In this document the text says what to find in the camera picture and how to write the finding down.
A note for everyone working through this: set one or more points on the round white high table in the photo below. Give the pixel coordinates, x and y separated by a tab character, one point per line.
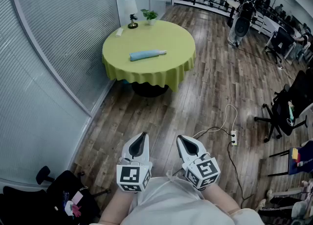
233	4

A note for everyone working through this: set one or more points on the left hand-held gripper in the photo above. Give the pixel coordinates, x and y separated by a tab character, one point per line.
133	175

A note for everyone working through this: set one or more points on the green plant in white pot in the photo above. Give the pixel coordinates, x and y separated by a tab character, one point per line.
150	15

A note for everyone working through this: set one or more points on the light blue umbrella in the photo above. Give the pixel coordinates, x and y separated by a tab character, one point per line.
144	54

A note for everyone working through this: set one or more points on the pink white toy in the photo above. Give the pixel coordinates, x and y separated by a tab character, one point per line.
73	209

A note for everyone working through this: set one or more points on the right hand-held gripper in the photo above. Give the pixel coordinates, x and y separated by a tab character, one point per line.
203	172

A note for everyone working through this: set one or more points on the white remote control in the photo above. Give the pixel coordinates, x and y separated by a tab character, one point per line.
119	32

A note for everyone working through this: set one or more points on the blue seat black stool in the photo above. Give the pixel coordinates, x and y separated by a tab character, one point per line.
299	158

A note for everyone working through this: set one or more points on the black office chair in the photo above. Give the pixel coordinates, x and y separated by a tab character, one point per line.
286	111
58	189
281	41

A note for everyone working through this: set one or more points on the white shade table lamp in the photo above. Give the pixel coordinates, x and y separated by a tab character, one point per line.
130	6

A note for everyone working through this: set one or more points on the person's white garment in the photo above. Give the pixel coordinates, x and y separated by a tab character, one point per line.
176	204

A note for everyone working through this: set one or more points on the white office desk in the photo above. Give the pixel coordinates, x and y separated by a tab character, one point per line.
270	24

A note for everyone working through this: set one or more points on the person's left forearm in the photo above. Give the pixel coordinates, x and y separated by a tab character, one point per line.
115	209

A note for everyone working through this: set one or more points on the pink card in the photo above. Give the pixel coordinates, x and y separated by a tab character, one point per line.
77	197

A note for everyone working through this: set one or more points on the small white floor socket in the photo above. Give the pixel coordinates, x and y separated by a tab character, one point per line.
280	67

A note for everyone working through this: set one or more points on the person's right forearm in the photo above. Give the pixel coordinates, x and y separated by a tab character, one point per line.
221	197

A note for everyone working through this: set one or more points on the white power strip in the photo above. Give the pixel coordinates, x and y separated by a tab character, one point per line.
234	138

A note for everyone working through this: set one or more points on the round green-clothed table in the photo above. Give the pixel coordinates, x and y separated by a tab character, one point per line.
151	38

